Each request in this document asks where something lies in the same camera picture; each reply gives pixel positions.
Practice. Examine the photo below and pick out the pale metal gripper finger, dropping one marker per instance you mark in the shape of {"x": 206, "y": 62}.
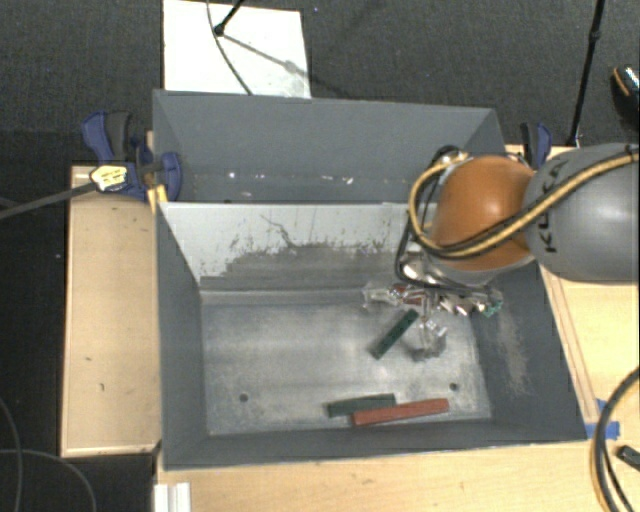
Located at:
{"x": 430, "y": 340}
{"x": 376, "y": 296}

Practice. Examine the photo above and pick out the dark green flat block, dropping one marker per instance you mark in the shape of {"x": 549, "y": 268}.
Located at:
{"x": 392, "y": 334}
{"x": 360, "y": 404}

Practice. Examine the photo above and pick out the red-brown flat block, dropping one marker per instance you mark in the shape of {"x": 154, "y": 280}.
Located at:
{"x": 400, "y": 412}

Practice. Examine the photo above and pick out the grey metal bin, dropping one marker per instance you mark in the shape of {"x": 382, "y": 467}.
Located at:
{"x": 300, "y": 350}

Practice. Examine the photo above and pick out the pale wood board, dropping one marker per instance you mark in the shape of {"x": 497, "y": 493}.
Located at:
{"x": 110, "y": 310}

